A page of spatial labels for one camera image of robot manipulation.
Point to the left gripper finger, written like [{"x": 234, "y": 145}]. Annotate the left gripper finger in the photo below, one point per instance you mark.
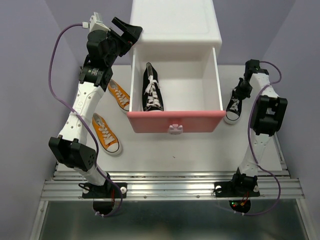
[
  {"x": 121, "y": 25},
  {"x": 132, "y": 33}
]

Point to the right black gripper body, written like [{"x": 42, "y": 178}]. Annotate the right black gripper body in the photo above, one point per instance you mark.
[{"x": 243, "y": 89}]

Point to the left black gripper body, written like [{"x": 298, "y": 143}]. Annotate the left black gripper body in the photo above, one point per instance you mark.
[{"x": 119, "y": 46}]

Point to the black sneaker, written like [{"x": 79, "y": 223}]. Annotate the black sneaker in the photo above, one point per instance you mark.
[
  {"x": 233, "y": 109},
  {"x": 151, "y": 94}
]

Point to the bunny knob drawer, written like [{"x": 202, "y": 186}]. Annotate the bunny knob drawer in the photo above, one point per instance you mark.
[{"x": 175, "y": 129}]

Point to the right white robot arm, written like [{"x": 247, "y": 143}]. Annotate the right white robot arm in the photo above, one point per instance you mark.
[{"x": 265, "y": 119}]

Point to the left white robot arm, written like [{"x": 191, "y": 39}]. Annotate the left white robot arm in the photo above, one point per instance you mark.
[{"x": 70, "y": 146}]

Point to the white plastic shoe cabinet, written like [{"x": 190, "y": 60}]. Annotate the white plastic shoe cabinet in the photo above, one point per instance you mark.
[{"x": 175, "y": 31}]

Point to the orange sneaker near cabinet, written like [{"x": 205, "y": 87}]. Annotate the orange sneaker near cabinet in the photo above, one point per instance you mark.
[{"x": 120, "y": 95}]

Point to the orange sneaker front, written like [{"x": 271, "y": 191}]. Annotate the orange sneaker front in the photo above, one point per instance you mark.
[{"x": 108, "y": 140}]

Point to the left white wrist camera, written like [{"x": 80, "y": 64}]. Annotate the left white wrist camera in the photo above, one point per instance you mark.
[{"x": 95, "y": 23}]

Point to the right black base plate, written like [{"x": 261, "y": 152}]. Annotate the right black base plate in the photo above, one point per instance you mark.
[{"x": 225, "y": 189}]

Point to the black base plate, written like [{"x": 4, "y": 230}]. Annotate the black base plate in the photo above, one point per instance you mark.
[
  {"x": 225, "y": 189},
  {"x": 106, "y": 191}
]

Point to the aluminium mounting rail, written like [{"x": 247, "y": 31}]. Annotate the aluminium mounting rail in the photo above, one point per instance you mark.
[{"x": 170, "y": 181}]

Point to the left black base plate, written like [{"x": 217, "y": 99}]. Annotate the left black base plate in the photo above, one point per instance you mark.
[{"x": 106, "y": 191}]

